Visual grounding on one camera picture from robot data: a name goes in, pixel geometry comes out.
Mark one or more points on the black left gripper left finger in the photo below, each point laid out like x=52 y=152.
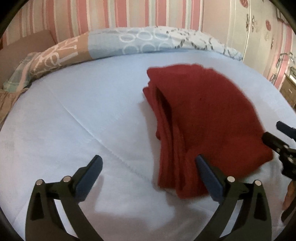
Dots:
x=43 y=221

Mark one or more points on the person's right hand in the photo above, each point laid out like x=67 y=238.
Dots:
x=289 y=196

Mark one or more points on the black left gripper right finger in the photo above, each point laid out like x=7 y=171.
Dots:
x=253 y=221

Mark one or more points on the white wardrobe with flower stickers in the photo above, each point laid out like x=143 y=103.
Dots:
x=250 y=27

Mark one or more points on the dark red knit sweater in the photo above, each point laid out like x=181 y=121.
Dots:
x=201 y=112

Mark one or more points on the brown headboard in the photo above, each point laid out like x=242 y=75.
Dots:
x=13 y=54

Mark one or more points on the patterned blue tan pillow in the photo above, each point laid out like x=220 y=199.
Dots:
x=106 y=43

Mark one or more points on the metal chair frame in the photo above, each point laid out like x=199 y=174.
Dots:
x=290 y=57

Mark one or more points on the wooden bedside cabinet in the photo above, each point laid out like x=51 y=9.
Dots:
x=288 y=91

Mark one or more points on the brown bed skirt fabric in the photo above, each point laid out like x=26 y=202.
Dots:
x=7 y=101

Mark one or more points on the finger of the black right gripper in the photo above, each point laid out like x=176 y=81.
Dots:
x=287 y=130
x=273 y=142

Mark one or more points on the light blue bed quilt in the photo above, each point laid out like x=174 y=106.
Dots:
x=98 y=108

